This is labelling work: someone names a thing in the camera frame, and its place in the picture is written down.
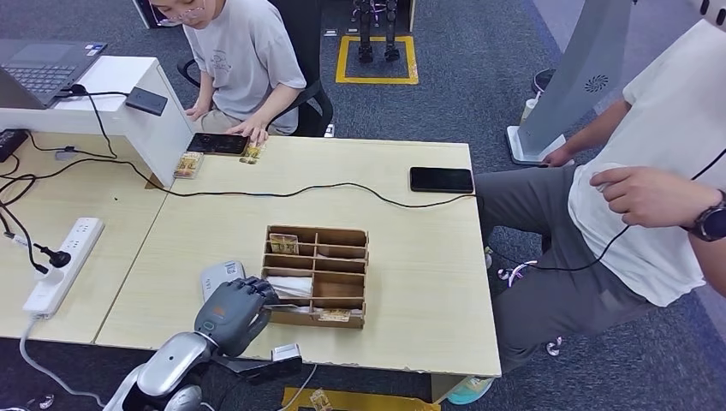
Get black smartphone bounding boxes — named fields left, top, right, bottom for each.
left=409, top=165, right=476, bottom=194
left=186, top=132, right=251, bottom=157

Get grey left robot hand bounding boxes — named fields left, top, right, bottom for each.
left=193, top=276, right=280, bottom=360

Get white plug adapter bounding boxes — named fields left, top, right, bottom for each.
left=33, top=266, right=64, bottom=287

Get person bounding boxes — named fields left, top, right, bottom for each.
left=475, top=0, right=726, bottom=376
left=148, top=0, right=307, bottom=146

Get thin black cable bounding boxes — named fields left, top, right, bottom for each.
left=487, top=148, right=726, bottom=273

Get white power strip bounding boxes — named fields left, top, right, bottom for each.
left=22, top=217, right=106, bottom=318

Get wooden compartment organizer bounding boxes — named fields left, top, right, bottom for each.
left=261, top=224, right=371, bottom=331

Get teal white shoe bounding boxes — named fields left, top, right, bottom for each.
left=446, top=376, right=496, bottom=407

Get black power plug with cable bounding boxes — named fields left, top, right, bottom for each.
left=0, top=201, right=72, bottom=275

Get black computer tower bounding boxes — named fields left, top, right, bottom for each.
left=131, top=0, right=177, bottom=29

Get long black phone cable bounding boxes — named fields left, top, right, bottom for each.
left=0, top=158, right=478, bottom=209

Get black shoe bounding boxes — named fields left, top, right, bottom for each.
left=531, top=67, right=558, bottom=95

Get grey floor stand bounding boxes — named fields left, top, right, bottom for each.
left=506, top=0, right=638, bottom=166

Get person's left hand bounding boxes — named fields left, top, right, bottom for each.
left=589, top=165, right=724, bottom=229
left=223, top=120, right=270, bottom=146

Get gold cards in clear case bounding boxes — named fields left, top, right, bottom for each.
left=172, top=151, right=205, bottom=181

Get white power strip cable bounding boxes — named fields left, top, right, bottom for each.
left=18, top=314, right=109, bottom=409

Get eyeglasses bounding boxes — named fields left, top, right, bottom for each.
left=156, top=3, right=206, bottom=27

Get white handheld remote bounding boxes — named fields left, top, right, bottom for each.
left=589, top=163, right=625, bottom=191

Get yellow floor tape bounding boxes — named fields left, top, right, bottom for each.
left=282, top=386, right=443, bottom=411

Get black humanoid robot legs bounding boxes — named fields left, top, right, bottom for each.
left=350, top=0, right=405, bottom=63

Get yellow tape square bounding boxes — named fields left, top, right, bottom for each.
left=336, top=34, right=420, bottom=86

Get grey laptop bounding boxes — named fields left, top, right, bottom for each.
left=0, top=38, right=108, bottom=110

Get white desk riser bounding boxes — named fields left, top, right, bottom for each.
left=0, top=55, right=196, bottom=189

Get black power bank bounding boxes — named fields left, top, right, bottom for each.
left=124, top=86, right=169, bottom=117

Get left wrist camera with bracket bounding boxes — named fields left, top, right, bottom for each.
left=211, top=342, right=305, bottom=388

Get black hub box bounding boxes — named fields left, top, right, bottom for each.
left=0, top=128, right=29, bottom=164

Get grey card reader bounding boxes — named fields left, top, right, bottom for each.
left=199, top=259, right=247, bottom=303

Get black wristwatch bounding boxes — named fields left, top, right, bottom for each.
left=683, top=189, right=726, bottom=243

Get black charger cable with plug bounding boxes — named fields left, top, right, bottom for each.
left=25, top=83, right=130, bottom=161

